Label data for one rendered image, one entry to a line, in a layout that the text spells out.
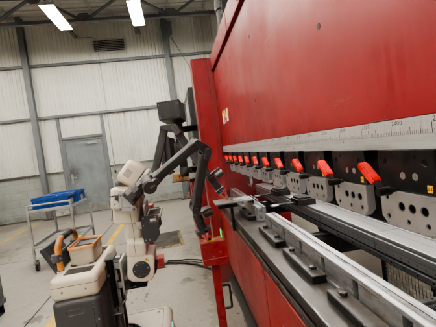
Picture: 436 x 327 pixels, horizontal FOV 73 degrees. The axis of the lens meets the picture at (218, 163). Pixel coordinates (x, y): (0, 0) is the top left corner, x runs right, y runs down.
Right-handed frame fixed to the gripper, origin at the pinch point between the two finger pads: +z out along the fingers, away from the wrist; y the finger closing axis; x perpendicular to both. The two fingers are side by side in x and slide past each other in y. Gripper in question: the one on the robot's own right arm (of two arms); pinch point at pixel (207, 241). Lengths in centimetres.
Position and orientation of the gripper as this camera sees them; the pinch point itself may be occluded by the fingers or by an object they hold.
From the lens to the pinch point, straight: 195.7
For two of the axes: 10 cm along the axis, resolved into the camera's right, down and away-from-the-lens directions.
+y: 9.2, -3.7, 1.4
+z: 3.6, 9.3, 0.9
